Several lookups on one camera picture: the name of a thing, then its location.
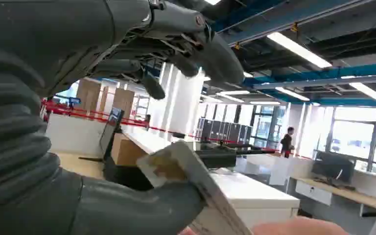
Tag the person's hand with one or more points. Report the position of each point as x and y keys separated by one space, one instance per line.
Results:
x=298 y=227

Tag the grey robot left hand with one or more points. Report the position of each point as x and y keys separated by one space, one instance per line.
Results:
x=61 y=29

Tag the white card with print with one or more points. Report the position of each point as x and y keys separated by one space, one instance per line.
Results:
x=188 y=162

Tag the ribbed grey robot left arm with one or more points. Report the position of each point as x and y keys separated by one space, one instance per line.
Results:
x=9 y=136

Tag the wooden desk with white drawer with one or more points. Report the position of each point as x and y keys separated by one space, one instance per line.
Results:
x=340 y=193

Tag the long white desk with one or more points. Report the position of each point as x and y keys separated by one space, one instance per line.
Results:
x=249 y=191

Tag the wide black computer monitor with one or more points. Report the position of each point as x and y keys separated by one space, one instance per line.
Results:
x=332 y=167

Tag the tall wooden cabinet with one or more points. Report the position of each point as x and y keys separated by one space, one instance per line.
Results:
x=88 y=94
x=123 y=102

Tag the person standing far off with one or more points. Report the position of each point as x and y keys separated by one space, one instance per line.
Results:
x=286 y=142

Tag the red barrier tape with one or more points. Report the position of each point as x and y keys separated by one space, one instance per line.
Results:
x=87 y=114

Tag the black device on desk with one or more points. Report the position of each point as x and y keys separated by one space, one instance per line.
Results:
x=220 y=157

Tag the black monitor on stand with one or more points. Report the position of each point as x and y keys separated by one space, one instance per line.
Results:
x=110 y=131

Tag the dark grey locker row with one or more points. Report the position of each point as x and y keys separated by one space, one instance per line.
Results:
x=223 y=130

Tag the long ceiling light panel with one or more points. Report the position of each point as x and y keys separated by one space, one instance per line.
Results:
x=300 y=49
x=291 y=93
x=233 y=92
x=366 y=90
x=265 y=103

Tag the brown cardboard box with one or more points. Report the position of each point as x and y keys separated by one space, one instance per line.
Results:
x=124 y=150

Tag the white square column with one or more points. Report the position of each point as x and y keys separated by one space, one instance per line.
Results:
x=178 y=107

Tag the blue ceiling beam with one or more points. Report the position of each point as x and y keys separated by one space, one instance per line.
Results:
x=321 y=74

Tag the large window with frame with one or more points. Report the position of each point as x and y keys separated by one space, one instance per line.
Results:
x=353 y=136

